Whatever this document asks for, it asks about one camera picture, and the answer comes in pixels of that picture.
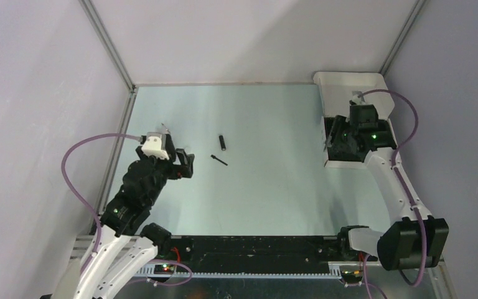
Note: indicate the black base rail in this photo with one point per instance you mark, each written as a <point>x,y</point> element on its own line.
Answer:
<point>257,255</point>

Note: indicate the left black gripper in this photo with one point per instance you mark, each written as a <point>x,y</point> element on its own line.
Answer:
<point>185,170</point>

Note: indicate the black cylindrical attachment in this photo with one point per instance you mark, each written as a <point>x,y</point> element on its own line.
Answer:
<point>222,142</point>

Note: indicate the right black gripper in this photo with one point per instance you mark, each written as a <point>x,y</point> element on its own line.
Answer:
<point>340,124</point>

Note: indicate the aluminium frame front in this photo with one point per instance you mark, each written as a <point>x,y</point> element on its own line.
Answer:
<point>351,272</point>

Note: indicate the white box with black tray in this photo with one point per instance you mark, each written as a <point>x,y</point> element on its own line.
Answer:
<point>337,89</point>

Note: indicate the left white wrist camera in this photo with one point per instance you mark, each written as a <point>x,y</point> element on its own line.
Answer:
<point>153,145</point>

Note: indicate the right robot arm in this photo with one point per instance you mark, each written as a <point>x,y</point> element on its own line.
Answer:
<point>414,237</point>

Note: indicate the small black cleaning brush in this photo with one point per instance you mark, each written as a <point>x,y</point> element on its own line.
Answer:
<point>218,159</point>

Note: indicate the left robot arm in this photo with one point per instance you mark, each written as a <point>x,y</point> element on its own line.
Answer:
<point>127,214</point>

